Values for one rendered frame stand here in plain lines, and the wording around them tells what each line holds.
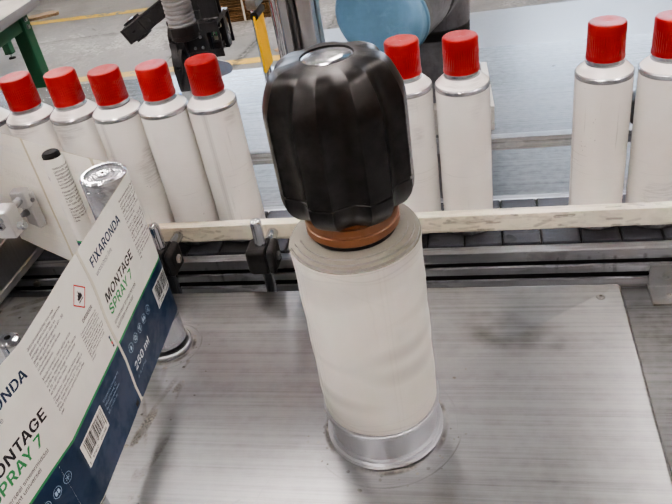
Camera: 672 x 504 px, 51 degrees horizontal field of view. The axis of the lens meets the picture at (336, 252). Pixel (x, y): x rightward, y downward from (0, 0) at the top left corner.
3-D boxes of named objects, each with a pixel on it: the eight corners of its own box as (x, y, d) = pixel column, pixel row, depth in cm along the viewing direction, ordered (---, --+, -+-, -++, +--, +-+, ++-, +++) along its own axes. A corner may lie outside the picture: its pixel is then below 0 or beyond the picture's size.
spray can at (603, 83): (570, 231, 72) (580, 33, 61) (565, 204, 76) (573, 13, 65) (624, 229, 71) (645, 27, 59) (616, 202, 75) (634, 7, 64)
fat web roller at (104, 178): (137, 362, 66) (63, 188, 55) (155, 329, 69) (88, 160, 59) (183, 362, 65) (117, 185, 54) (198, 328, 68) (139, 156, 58)
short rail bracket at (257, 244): (261, 320, 76) (236, 228, 69) (268, 303, 78) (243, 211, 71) (290, 320, 75) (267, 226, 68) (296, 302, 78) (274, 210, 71)
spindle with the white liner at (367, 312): (320, 469, 53) (225, 95, 36) (338, 381, 60) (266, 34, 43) (441, 473, 51) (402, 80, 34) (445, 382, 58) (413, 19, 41)
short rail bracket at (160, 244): (167, 322, 78) (133, 232, 71) (185, 286, 83) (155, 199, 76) (194, 321, 77) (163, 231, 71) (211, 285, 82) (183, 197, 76)
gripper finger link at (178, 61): (186, 91, 107) (177, 30, 104) (177, 92, 107) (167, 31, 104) (197, 89, 111) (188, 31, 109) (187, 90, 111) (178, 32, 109)
